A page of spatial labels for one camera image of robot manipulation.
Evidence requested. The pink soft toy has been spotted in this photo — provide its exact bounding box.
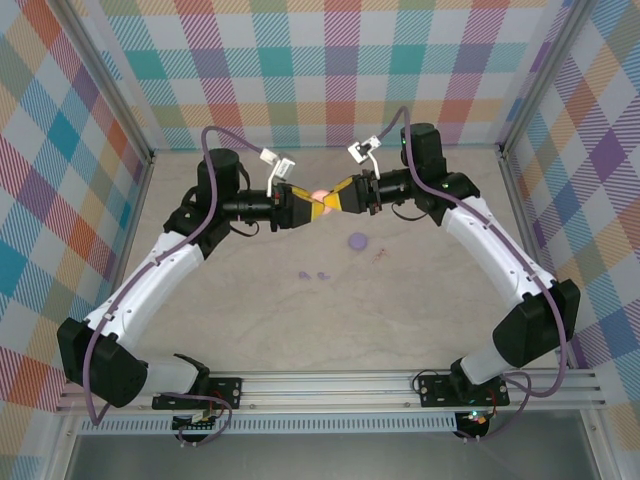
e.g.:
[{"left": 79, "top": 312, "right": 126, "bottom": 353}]
[{"left": 309, "top": 187, "right": 335, "bottom": 217}]

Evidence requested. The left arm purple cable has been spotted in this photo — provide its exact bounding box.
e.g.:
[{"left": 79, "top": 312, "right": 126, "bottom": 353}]
[{"left": 82, "top": 125, "right": 269, "bottom": 449}]

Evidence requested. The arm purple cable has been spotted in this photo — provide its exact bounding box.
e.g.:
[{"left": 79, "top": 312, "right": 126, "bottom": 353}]
[
  {"left": 379, "top": 106, "right": 574, "bottom": 444},
  {"left": 82, "top": 125, "right": 269, "bottom": 449}
]

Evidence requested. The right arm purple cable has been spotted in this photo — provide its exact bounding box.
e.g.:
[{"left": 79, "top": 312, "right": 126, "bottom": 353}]
[{"left": 379, "top": 106, "right": 574, "bottom": 444}]

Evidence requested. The aluminium side frame rail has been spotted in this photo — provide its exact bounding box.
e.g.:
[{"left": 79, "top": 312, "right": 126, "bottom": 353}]
[{"left": 498, "top": 148, "right": 629, "bottom": 480}]

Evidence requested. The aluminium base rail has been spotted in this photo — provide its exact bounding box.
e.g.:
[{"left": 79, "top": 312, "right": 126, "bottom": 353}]
[{"left": 57, "top": 368, "right": 607, "bottom": 415}]

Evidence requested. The aluminium frame post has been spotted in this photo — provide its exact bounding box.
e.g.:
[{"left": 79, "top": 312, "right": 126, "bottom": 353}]
[
  {"left": 498, "top": 0, "right": 596, "bottom": 159},
  {"left": 58, "top": 0, "right": 157, "bottom": 166}
]

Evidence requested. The white perforated cable duct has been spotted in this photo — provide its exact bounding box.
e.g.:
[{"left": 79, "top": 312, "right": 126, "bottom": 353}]
[{"left": 79, "top": 412, "right": 459, "bottom": 436}]

